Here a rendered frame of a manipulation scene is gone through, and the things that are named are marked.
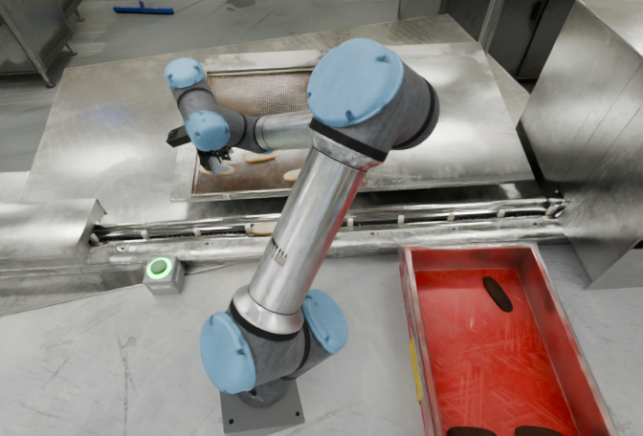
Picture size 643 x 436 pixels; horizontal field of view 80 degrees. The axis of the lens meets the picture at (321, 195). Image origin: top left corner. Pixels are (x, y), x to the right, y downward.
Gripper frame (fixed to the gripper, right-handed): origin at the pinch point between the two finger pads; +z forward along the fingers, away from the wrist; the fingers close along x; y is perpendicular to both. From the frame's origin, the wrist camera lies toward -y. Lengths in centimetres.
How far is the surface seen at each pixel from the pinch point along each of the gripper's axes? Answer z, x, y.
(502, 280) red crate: 7, -23, 78
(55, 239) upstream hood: 0.0, -25.7, -34.6
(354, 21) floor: 142, 266, 32
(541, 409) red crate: 2, -51, 80
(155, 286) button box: 2.5, -34.2, -7.0
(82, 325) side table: 7, -44, -23
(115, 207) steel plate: 12.9, -9.1, -31.9
